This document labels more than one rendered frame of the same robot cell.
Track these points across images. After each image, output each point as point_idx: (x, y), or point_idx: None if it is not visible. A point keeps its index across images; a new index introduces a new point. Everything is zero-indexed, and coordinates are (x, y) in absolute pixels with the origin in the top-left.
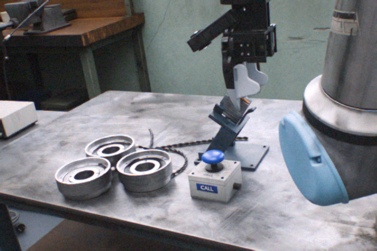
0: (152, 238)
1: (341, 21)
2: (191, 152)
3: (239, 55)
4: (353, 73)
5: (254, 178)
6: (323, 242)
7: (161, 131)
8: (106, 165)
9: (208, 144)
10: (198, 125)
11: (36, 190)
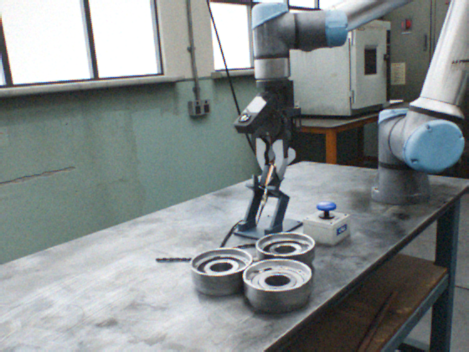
0: (355, 287)
1: (463, 64)
2: (242, 243)
3: None
4: (464, 88)
5: None
6: (406, 215)
7: (170, 255)
8: (265, 267)
9: (234, 235)
10: (180, 237)
11: (255, 335)
